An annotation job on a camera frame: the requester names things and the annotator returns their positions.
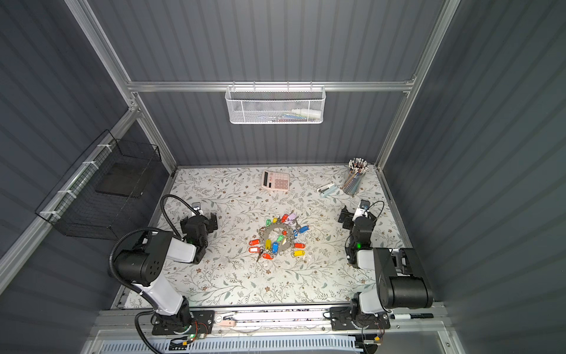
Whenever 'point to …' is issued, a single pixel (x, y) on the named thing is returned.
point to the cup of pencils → (357, 167)
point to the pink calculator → (275, 180)
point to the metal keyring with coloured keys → (278, 235)
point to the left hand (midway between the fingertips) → (198, 216)
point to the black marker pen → (412, 316)
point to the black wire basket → (93, 200)
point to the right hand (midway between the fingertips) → (361, 210)
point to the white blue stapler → (327, 189)
